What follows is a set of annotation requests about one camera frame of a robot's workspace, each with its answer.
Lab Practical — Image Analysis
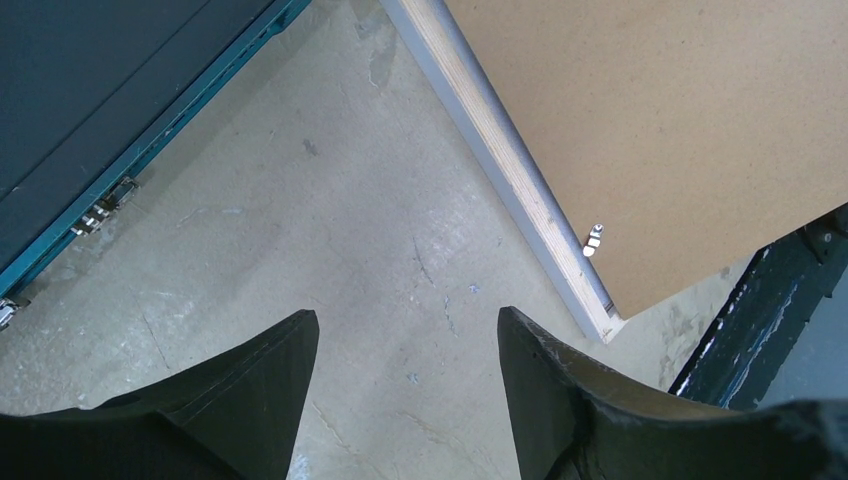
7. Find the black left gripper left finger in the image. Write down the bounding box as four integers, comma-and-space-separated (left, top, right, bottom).
1, 310, 320, 479

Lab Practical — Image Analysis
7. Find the white wooden picture frame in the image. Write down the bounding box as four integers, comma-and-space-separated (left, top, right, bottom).
382, 1, 625, 344

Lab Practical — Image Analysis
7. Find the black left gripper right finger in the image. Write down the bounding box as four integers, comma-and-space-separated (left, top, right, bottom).
497, 307, 847, 479

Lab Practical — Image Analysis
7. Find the dark network switch box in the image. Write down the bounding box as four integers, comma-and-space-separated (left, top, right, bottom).
1, 0, 305, 325

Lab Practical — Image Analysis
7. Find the brown cardboard backing board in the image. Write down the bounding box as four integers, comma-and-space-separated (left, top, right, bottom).
448, 1, 847, 318

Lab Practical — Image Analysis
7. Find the small metal retaining clip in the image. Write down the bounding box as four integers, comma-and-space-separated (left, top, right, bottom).
582, 223, 604, 258

